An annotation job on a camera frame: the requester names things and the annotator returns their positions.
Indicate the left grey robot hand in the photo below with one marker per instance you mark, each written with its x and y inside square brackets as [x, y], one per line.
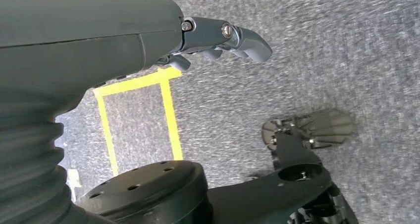
[82, 35]

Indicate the black round robot joint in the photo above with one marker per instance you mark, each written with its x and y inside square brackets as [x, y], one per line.
[147, 196]

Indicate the black robot left foot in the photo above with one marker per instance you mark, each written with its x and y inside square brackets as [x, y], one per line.
[328, 125]

